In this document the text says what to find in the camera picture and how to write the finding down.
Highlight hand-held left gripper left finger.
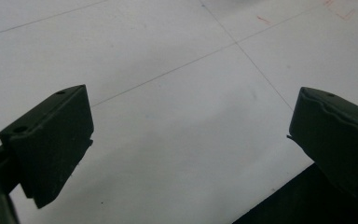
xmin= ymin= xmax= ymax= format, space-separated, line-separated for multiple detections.
xmin=0 ymin=84 xmax=95 ymax=209

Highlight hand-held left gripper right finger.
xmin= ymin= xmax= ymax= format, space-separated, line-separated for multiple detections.
xmin=286 ymin=86 xmax=358 ymax=203

